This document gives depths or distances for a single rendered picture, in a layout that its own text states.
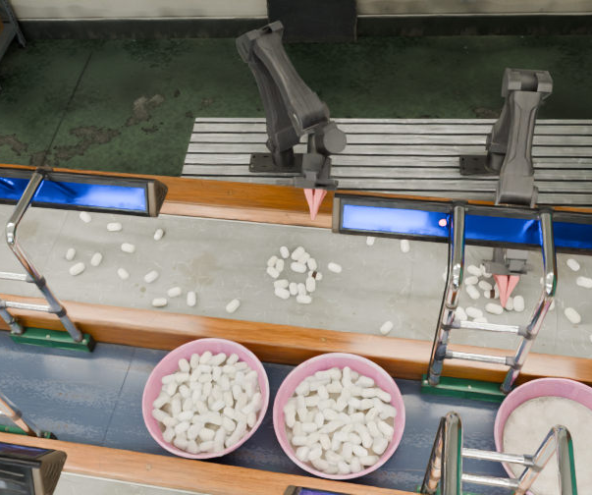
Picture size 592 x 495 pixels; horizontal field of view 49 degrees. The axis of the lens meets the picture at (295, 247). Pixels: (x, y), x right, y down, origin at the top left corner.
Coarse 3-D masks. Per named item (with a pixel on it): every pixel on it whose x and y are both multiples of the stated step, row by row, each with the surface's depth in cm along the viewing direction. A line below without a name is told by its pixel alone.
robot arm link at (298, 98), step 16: (256, 32) 153; (272, 32) 154; (240, 48) 162; (256, 48) 155; (272, 48) 153; (272, 64) 153; (288, 64) 153; (288, 80) 152; (288, 96) 151; (304, 96) 151; (288, 112) 155; (304, 112) 150; (320, 112) 152; (304, 128) 152
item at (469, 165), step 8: (488, 152) 177; (496, 152) 175; (464, 160) 182; (472, 160) 182; (480, 160) 182; (488, 160) 178; (496, 160) 176; (464, 168) 181; (472, 168) 180; (480, 168) 180; (488, 168) 179; (496, 168) 178
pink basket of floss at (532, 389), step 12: (528, 384) 132; (540, 384) 133; (552, 384) 133; (564, 384) 132; (576, 384) 131; (516, 396) 132; (528, 396) 134; (540, 396) 135; (564, 396) 134; (576, 396) 133; (588, 396) 131; (504, 408) 130; (588, 408) 132; (504, 420) 131; (528, 492) 119
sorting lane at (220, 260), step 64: (0, 256) 165; (64, 256) 164; (128, 256) 162; (192, 256) 161; (256, 256) 160; (320, 256) 158; (384, 256) 157; (576, 256) 153; (256, 320) 148; (320, 320) 147; (384, 320) 146; (512, 320) 144
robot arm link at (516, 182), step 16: (512, 80) 138; (544, 80) 138; (512, 96) 139; (528, 96) 138; (544, 96) 142; (512, 112) 140; (528, 112) 138; (512, 128) 140; (528, 128) 139; (512, 144) 140; (528, 144) 139; (512, 160) 140; (528, 160) 139; (512, 176) 140; (528, 176) 139; (512, 192) 140; (528, 192) 139
